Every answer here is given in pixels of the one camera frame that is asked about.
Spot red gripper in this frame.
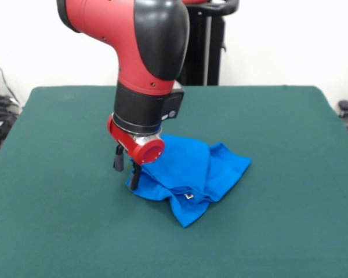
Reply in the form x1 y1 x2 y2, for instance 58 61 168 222
106 115 166 191

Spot blue shirt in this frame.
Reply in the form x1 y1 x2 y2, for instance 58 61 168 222
125 134 253 229

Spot dark green table cloth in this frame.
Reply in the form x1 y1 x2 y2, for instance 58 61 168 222
0 85 348 278

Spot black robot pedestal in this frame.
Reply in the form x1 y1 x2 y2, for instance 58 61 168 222
181 0 240 86

